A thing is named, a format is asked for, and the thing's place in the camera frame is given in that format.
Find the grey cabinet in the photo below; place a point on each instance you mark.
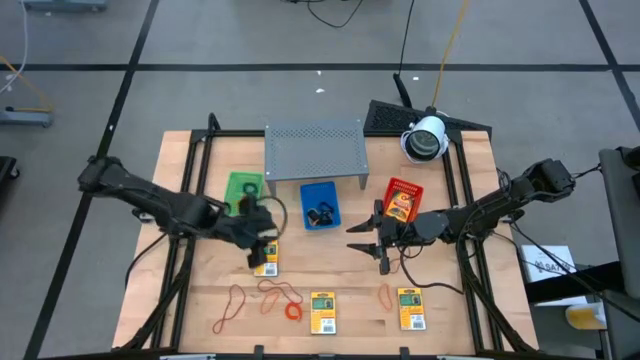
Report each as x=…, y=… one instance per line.
x=622, y=225

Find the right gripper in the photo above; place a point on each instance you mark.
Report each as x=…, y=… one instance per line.
x=395, y=232

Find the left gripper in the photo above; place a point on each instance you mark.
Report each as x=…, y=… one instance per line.
x=250, y=225

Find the orange rubber band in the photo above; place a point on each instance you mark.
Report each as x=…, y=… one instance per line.
x=261, y=306
x=380, y=295

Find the green plastic basket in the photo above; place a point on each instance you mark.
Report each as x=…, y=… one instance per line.
x=235, y=200

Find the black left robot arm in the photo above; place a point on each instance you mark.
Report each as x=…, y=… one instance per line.
x=150, y=197

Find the red plastic basket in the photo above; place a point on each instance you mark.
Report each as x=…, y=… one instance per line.
x=407, y=184

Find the black metal beam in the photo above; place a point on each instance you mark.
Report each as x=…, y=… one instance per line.
x=560, y=287

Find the yellow container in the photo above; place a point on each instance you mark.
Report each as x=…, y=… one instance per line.
x=585, y=318

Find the yellow crayon box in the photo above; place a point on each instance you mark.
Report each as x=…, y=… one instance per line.
x=411, y=312
x=323, y=317
x=271, y=267
x=395, y=200

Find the grey floor base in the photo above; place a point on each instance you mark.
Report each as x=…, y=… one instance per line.
x=65, y=5
x=25, y=118

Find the grey perforated metal shelf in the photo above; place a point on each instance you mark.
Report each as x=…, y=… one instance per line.
x=315, y=152

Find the blue plastic basket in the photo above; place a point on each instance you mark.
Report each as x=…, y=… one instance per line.
x=306, y=192

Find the black table clamp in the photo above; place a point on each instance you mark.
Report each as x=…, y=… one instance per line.
x=258, y=351
x=404, y=352

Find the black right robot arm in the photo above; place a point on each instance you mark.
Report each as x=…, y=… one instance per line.
x=480, y=212

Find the white cardboard box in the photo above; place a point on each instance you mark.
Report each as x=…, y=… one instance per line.
x=545, y=262

